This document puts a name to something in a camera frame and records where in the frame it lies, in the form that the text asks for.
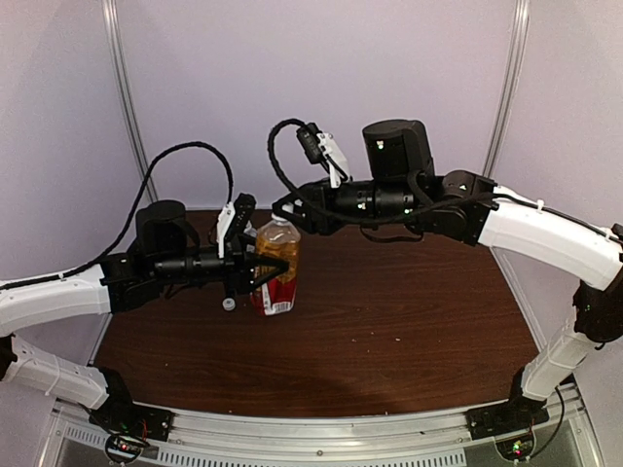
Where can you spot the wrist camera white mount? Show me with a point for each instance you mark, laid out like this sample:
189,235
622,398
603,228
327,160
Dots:
321,148
233,219

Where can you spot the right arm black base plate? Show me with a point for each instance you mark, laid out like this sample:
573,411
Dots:
506,417

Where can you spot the right aluminium corner post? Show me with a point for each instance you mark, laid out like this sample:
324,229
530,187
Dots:
520,27

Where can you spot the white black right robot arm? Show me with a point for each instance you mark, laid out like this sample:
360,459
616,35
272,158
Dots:
472,209

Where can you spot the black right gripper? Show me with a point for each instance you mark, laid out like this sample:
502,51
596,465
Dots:
318,215

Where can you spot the aluminium corner post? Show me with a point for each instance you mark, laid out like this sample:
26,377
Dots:
120,70
520,27

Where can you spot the amber tea bottle red label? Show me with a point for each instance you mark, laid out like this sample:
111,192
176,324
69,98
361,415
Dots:
277,240

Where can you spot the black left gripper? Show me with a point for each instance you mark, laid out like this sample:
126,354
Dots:
238,264

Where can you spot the clear plastic water bottle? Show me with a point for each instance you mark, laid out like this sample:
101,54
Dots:
250,230

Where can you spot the white tea bottle cap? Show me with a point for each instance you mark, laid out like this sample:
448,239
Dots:
281,214

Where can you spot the white water bottle cap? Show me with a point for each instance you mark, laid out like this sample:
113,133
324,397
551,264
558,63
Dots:
229,304

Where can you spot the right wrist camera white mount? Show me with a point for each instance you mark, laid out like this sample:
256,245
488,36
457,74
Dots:
321,148

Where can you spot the right circuit board with leds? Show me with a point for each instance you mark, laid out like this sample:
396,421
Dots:
516,448

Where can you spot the left aluminium corner post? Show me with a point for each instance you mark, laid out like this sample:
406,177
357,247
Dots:
120,70

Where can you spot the left circuit board with leds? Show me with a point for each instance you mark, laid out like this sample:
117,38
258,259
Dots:
121,449

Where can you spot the circuit board with leds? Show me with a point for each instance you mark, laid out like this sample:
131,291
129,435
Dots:
516,448
121,449

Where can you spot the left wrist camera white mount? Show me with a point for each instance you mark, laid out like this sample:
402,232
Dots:
233,219

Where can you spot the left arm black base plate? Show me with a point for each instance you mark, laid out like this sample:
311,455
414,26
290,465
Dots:
126,417

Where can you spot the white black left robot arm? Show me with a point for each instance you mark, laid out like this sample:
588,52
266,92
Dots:
166,253

